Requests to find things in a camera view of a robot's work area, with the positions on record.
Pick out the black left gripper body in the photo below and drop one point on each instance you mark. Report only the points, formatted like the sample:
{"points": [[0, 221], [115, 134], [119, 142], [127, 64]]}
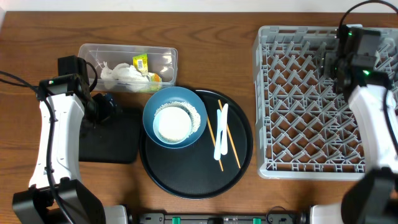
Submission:
{"points": [[106, 107]]}

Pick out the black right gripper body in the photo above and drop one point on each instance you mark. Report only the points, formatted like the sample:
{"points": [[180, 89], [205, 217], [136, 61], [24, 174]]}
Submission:
{"points": [[339, 65]]}

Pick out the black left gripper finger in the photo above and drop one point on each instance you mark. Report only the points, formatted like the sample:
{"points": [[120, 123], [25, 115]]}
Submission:
{"points": [[112, 113], [107, 101]]}

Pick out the white napkin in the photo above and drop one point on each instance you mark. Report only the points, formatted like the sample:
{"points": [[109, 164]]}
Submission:
{"points": [[110, 76], [133, 79]]}

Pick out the yellow snack wrapper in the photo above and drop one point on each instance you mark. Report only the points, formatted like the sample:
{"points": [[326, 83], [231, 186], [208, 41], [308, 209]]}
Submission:
{"points": [[140, 62]]}

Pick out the light blue small bowl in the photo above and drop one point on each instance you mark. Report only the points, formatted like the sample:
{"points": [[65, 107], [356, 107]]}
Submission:
{"points": [[172, 125]]}

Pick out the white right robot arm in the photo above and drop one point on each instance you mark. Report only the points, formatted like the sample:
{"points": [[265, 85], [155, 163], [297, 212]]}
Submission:
{"points": [[368, 94]]}

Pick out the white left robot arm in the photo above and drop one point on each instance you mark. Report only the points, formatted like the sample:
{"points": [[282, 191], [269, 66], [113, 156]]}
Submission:
{"points": [[56, 193]]}

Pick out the clear plastic waste bin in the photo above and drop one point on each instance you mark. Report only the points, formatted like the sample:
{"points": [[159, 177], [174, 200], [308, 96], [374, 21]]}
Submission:
{"points": [[161, 60]]}

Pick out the grey dishwasher rack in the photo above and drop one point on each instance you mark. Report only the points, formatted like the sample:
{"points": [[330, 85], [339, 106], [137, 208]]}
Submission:
{"points": [[304, 130]]}

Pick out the black rectangular tray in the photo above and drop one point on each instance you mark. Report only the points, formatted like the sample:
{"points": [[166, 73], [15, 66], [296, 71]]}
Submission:
{"points": [[115, 140]]}

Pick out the dark blue plate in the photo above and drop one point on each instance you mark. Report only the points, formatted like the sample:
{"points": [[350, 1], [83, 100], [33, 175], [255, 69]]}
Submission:
{"points": [[169, 95]]}

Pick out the right wooden chopstick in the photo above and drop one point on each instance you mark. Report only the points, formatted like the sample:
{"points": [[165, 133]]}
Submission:
{"points": [[230, 138]]}

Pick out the round black serving tray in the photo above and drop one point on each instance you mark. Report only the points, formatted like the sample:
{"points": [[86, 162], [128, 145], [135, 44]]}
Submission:
{"points": [[191, 172]]}

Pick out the black rail with green clips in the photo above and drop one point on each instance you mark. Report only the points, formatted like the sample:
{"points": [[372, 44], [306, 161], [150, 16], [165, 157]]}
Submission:
{"points": [[278, 217]]}

